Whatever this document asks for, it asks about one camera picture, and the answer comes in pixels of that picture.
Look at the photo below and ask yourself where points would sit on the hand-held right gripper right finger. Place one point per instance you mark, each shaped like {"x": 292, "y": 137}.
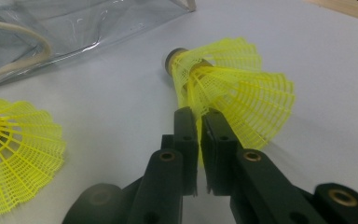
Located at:
{"x": 219, "y": 155}

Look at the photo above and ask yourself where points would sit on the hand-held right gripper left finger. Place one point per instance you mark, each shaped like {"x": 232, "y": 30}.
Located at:
{"x": 185, "y": 149}

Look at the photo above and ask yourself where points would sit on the yellow plastic shuttlecock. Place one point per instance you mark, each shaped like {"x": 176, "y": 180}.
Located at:
{"x": 21, "y": 155}
{"x": 230, "y": 53}
{"x": 261, "y": 102}

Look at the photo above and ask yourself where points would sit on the clear tote bag beige trim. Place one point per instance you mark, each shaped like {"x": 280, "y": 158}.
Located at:
{"x": 74, "y": 25}

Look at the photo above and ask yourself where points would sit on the wooden table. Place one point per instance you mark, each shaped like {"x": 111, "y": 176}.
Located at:
{"x": 348, "y": 9}

